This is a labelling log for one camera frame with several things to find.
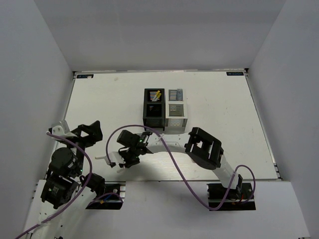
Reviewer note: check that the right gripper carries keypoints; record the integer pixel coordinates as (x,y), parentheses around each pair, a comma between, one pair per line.
(128,163)

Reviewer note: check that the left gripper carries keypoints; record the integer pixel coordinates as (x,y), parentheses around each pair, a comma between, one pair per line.
(94,130)

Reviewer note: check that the black pen holder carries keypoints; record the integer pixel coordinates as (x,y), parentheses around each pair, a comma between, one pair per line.
(154,112)

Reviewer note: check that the clear blue glue bottle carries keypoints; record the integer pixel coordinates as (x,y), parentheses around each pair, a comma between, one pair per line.
(179,94)

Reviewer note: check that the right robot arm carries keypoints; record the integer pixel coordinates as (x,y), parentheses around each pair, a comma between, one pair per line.
(202,148)

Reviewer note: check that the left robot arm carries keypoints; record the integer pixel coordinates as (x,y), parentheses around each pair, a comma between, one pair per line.
(70,183)

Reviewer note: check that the left corner label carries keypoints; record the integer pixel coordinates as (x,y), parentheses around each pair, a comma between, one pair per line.
(84,76)

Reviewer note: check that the white pen holder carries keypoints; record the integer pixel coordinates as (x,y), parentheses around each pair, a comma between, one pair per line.
(175,113)

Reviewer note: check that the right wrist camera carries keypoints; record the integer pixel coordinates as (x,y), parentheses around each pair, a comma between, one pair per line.
(115,159)

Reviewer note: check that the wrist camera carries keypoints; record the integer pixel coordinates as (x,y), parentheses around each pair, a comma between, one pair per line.
(115,159)
(59,130)

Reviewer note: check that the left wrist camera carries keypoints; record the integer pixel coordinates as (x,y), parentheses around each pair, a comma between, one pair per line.
(59,130)

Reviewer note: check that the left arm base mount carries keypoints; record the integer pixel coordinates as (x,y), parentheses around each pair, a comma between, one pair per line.
(112,199)

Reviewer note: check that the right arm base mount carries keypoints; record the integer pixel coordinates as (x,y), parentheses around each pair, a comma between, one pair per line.
(234,201)

